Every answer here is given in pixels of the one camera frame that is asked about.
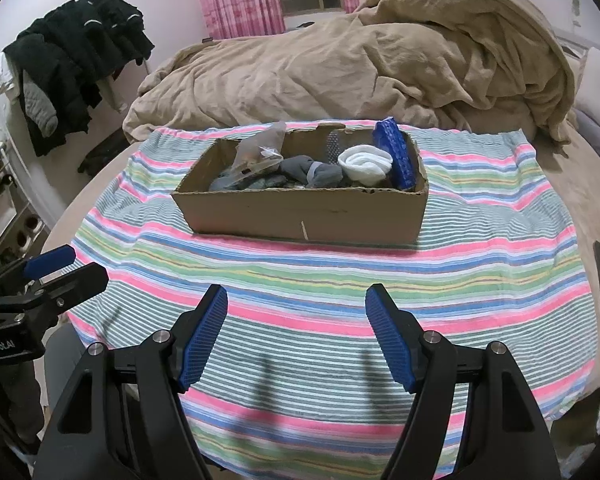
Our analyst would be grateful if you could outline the beige blanket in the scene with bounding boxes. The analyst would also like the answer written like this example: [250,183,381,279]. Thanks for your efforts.
[122,0,578,143]

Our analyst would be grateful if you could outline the white socks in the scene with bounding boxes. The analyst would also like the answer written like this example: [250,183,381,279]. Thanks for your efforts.
[337,145,393,186]

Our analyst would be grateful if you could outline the dark stool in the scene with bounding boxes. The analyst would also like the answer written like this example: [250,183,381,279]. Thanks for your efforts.
[77,127,131,176]

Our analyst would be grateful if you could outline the pile of black clothes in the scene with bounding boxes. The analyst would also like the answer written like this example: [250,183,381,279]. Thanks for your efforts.
[2,0,155,157]

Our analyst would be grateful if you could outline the blue tissue packet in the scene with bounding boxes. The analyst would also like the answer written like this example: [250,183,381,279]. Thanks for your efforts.
[371,117,416,192]

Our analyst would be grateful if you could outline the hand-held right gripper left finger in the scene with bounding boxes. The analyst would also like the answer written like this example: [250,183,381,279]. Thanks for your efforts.
[32,284,229,480]

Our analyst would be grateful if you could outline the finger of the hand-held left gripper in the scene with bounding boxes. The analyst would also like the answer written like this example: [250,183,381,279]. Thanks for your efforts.
[30,263,108,312]
[22,246,76,281]

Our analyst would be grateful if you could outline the grey quilted garment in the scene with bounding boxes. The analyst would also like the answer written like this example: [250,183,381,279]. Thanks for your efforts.
[22,69,59,137]

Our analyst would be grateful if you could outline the cardboard box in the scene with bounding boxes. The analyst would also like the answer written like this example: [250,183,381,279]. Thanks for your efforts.
[171,120,429,248]

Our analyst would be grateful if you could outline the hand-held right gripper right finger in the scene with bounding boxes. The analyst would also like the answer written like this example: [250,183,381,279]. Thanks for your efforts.
[365,283,561,480]

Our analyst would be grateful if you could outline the striped cloth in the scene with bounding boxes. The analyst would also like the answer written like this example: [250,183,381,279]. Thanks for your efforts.
[62,120,596,466]

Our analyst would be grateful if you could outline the metal shelf rack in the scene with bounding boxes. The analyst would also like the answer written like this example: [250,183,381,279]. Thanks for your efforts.
[0,140,51,273]

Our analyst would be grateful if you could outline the clear plastic bag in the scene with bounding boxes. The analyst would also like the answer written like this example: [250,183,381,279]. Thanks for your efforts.
[232,121,287,186]

